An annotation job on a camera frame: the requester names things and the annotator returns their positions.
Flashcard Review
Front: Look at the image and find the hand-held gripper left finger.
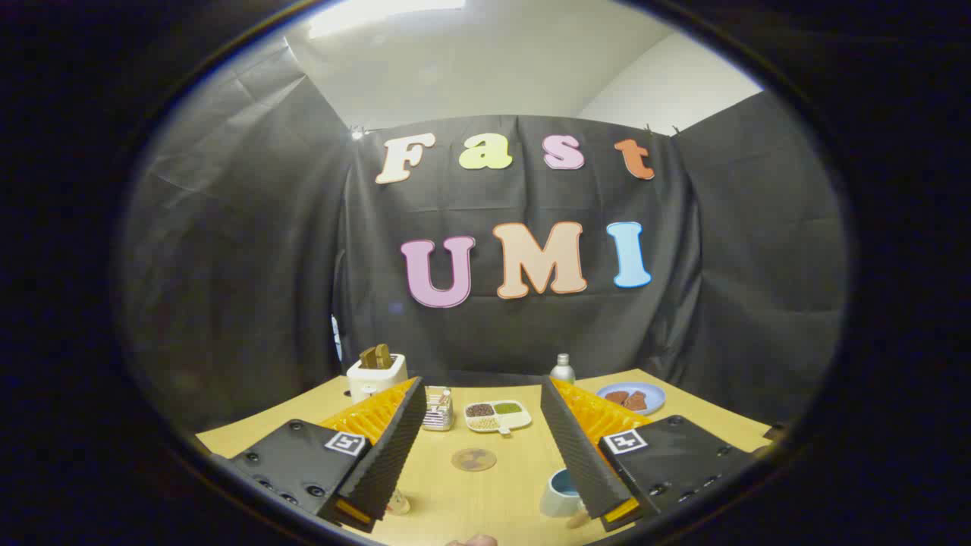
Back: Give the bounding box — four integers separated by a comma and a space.
216, 377, 427, 534

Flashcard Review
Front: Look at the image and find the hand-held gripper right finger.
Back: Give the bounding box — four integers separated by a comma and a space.
540, 375, 762, 533

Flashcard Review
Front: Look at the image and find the white cup with wooden handle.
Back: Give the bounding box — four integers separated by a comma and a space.
540, 468, 592, 529

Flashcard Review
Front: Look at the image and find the round brown coaster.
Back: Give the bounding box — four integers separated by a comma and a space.
451, 447, 498, 472

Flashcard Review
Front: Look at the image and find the clear toothpick holder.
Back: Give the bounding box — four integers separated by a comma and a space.
423, 387, 454, 431

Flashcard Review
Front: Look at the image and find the white toaster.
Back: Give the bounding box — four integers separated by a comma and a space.
347, 353, 408, 403

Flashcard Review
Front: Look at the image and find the divided tray of grains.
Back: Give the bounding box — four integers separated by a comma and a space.
464, 400, 532, 437

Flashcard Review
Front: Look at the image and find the wooden table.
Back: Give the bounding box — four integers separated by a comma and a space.
196, 369, 775, 546

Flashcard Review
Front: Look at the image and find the light blue plate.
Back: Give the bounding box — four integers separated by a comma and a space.
596, 382, 667, 416

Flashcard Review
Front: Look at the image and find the black backdrop cloth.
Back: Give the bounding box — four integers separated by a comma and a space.
121, 45, 849, 429

